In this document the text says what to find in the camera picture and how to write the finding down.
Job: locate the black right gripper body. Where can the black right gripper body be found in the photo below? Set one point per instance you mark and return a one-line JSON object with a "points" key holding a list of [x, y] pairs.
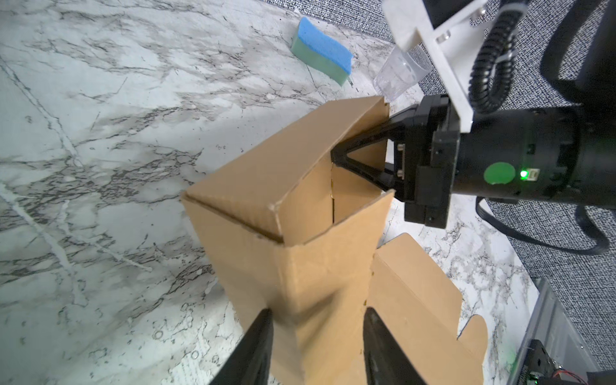
{"points": [[426, 151]]}

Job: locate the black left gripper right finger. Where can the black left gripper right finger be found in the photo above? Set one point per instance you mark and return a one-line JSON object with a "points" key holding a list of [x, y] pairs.
{"points": [[385, 362]]}

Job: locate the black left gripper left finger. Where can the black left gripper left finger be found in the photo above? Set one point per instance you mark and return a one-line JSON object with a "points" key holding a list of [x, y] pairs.
{"points": [[249, 363]]}

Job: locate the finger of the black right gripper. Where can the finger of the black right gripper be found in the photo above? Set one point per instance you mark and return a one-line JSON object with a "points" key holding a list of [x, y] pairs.
{"points": [[371, 163], [396, 129]]}

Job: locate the brown cardboard box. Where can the brown cardboard box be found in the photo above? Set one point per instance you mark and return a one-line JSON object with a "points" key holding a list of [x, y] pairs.
{"points": [[285, 229]]}

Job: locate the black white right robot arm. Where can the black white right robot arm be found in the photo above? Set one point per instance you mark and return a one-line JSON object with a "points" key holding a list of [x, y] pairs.
{"points": [[464, 142]]}

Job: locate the clear round plastic lid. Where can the clear round plastic lid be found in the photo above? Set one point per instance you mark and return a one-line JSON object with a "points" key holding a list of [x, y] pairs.
{"points": [[401, 71]]}

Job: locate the blue green sponge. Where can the blue green sponge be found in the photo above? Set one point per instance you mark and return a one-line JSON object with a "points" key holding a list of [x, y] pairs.
{"points": [[321, 52]]}

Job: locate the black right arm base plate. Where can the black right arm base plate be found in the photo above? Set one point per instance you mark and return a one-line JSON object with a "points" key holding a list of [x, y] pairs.
{"points": [[538, 368]]}

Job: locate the aluminium front rail frame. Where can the aluminium front rail frame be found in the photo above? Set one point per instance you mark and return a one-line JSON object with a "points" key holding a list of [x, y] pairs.
{"points": [[551, 325]]}

